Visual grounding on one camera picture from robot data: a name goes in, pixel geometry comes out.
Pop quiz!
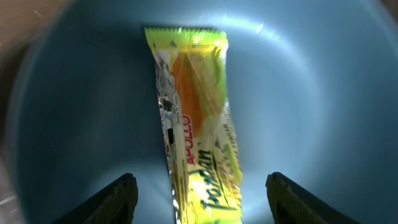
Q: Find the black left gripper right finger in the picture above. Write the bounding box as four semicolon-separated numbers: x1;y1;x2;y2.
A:
266;172;359;224

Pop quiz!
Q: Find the blue plate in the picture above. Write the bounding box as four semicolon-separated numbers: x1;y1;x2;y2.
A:
4;0;397;223

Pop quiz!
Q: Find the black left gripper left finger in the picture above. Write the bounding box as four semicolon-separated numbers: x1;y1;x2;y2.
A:
53;173;138;224

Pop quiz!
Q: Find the yellow green snack wrapper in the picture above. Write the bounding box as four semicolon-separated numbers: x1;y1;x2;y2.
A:
145;27;243;224

